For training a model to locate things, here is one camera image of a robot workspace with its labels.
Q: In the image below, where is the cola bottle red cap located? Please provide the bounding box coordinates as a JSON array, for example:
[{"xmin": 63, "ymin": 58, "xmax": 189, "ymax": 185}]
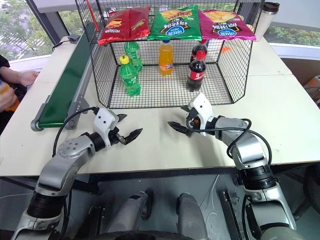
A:
[
  {"xmin": 186, "ymin": 50, "xmax": 208, "ymax": 91},
  {"xmin": 190, "ymin": 38, "xmax": 209, "ymax": 63}
]

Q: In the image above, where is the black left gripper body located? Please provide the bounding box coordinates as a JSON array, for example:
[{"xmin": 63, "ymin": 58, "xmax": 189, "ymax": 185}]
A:
[{"xmin": 108, "ymin": 113, "xmax": 126, "ymax": 146}]

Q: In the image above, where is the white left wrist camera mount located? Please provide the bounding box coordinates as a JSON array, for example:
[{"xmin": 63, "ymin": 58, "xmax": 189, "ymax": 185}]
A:
[{"xmin": 92, "ymin": 108, "xmax": 119, "ymax": 148}]

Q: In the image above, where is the green conveyor belt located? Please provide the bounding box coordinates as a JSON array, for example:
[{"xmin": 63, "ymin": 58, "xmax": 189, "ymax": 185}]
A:
[{"xmin": 30, "ymin": 31, "xmax": 97, "ymax": 132}]

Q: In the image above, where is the black wire mesh rack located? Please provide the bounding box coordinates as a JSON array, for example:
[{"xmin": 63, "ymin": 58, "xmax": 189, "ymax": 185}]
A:
[{"xmin": 74, "ymin": 0, "xmax": 266, "ymax": 110}]

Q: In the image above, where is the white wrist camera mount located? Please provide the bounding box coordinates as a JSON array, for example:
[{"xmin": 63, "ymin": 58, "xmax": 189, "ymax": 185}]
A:
[
  {"xmin": 92, "ymin": 108, "xmax": 119, "ymax": 148},
  {"xmin": 188, "ymin": 92, "xmax": 215, "ymax": 137}
]

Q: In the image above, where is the white tumbler black lid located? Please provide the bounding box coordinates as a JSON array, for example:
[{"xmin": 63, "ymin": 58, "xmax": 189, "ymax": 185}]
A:
[{"xmin": 254, "ymin": 1, "xmax": 281, "ymax": 42}]

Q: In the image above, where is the orange snack package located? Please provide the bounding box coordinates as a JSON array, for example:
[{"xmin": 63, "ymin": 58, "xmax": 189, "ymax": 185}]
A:
[{"xmin": 0, "ymin": 81, "xmax": 20, "ymax": 112}]

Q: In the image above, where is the grey robot leg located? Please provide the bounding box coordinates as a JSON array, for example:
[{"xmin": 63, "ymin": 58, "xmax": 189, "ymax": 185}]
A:
[
  {"xmin": 176, "ymin": 192, "xmax": 209, "ymax": 240},
  {"xmin": 106, "ymin": 187, "xmax": 154, "ymax": 234}
]

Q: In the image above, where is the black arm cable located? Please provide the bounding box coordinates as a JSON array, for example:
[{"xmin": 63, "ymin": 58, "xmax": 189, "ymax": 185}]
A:
[
  {"xmin": 52, "ymin": 106, "xmax": 100, "ymax": 158},
  {"xmin": 186, "ymin": 117, "xmax": 273, "ymax": 171}
]

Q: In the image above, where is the red rod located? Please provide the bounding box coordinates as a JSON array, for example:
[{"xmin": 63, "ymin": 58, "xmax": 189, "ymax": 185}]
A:
[{"xmin": 84, "ymin": 0, "xmax": 98, "ymax": 34}]

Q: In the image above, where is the grey left robot leg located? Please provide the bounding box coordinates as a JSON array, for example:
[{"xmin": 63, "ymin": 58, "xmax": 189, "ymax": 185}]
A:
[{"xmin": 106, "ymin": 187, "xmax": 154, "ymax": 234}]

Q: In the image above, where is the cardboard box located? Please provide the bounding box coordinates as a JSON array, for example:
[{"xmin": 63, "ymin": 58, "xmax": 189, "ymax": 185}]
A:
[{"xmin": 303, "ymin": 74, "xmax": 320, "ymax": 109}]

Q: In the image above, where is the magenta potato chips bag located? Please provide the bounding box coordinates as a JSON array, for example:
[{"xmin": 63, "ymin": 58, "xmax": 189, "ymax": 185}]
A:
[{"xmin": 198, "ymin": 9, "xmax": 258, "ymax": 42}]

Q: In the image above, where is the person bare hand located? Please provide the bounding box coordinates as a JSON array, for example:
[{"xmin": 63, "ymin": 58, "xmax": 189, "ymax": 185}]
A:
[
  {"xmin": 0, "ymin": 86, "xmax": 19, "ymax": 112},
  {"xmin": 18, "ymin": 70, "xmax": 41, "ymax": 87}
]

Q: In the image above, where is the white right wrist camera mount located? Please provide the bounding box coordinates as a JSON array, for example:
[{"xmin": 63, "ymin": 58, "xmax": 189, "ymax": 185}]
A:
[{"xmin": 188, "ymin": 92, "xmax": 215, "ymax": 137}]

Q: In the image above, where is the grey right robot leg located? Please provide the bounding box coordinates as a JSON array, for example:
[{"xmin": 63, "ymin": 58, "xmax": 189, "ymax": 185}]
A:
[{"xmin": 176, "ymin": 192, "xmax": 209, "ymax": 240}]

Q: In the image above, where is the green soda bottle yellow cap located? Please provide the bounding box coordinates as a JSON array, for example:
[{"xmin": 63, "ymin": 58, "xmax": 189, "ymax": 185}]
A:
[{"xmin": 118, "ymin": 55, "xmax": 142, "ymax": 97}]

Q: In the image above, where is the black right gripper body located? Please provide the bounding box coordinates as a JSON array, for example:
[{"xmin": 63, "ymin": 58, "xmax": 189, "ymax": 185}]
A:
[{"xmin": 185, "ymin": 108, "xmax": 202, "ymax": 137}]

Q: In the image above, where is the red potato chips bag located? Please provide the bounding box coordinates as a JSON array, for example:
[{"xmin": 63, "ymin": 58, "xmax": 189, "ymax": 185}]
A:
[
  {"xmin": 97, "ymin": 9, "xmax": 133, "ymax": 46},
  {"xmin": 126, "ymin": 6, "xmax": 152, "ymax": 41}
]

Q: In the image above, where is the green potato chips bag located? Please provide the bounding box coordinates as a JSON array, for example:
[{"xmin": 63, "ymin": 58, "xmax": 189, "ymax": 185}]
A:
[{"xmin": 147, "ymin": 4, "xmax": 203, "ymax": 42}]

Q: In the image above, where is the orange soda bottle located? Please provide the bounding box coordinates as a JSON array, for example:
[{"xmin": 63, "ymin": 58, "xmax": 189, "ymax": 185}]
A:
[{"xmin": 158, "ymin": 39, "xmax": 175, "ymax": 77}]

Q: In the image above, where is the black adapter cable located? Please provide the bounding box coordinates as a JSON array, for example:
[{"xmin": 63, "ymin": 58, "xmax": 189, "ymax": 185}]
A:
[{"xmin": 51, "ymin": 39, "xmax": 71, "ymax": 52}]

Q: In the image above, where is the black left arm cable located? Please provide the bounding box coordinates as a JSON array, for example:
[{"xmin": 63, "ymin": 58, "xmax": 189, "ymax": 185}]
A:
[{"xmin": 52, "ymin": 106, "xmax": 100, "ymax": 158}]

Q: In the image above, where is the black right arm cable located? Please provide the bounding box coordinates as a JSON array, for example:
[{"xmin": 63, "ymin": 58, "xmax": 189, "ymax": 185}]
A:
[{"xmin": 186, "ymin": 117, "xmax": 273, "ymax": 171}]

